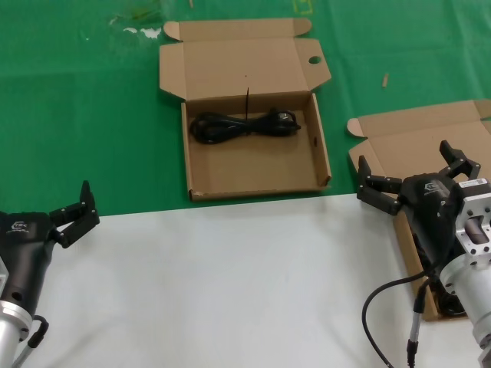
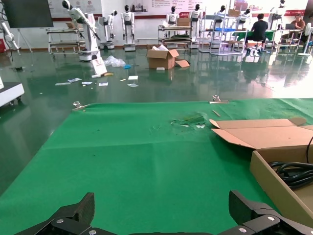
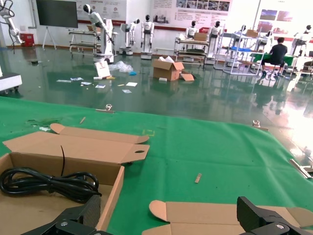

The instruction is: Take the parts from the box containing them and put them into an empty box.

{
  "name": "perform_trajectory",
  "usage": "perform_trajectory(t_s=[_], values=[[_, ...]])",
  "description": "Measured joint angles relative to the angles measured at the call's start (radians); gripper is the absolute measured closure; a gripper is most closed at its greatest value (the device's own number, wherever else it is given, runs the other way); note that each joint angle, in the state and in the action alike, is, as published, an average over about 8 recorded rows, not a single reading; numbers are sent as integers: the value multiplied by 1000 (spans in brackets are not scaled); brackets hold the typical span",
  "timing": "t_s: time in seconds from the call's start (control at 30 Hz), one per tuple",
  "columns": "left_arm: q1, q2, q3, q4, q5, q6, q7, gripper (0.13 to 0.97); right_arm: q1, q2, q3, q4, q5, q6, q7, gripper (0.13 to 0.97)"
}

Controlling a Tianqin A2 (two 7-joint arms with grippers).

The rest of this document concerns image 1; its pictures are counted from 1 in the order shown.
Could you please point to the open brown cardboard box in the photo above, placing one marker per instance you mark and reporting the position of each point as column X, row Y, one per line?
column 414, row 142

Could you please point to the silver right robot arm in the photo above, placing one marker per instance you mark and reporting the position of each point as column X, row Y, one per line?
column 472, row 299

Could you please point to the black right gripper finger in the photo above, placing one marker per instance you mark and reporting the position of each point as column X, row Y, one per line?
column 377, row 188
column 462, row 161

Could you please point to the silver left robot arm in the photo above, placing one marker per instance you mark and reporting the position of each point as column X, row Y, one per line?
column 9, row 326

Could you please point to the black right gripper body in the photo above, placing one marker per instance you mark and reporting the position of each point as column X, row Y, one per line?
column 429, row 211

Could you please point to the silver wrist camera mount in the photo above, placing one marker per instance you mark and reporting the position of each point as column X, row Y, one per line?
column 475, row 230

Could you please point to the cardboard box with round hole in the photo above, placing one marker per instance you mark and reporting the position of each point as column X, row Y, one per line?
column 249, row 165

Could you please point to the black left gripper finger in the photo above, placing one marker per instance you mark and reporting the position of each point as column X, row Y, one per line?
column 86, row 214

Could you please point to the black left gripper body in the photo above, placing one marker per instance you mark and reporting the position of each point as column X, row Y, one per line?
column 23, row 249

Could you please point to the short flat wood strip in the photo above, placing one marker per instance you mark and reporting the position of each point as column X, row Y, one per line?
column 384, row 80

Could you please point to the green table cloth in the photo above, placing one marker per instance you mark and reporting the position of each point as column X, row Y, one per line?
column 76, row 96

